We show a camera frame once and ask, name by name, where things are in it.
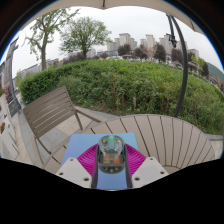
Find thin leaning tree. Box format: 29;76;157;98
24;7;81;72

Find brown slatted chair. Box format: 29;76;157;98
22;85;108;167

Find distant apartment buildings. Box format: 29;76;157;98
105;32;202;64

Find blue mouse pad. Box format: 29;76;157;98
60;132;141;191

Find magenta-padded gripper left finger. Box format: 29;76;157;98
55;143;101;190

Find transparent computer mouse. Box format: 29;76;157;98
97;133;127;175

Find round bushy tree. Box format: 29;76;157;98
59;16;113;60

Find beige patio umbrella canopy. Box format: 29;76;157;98
33;0;205;35

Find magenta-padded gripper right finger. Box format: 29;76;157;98
122;143;170;190

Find dark curved umbrella pole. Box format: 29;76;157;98
165;13;190;119

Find green hedge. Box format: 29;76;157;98
17;58;224;136

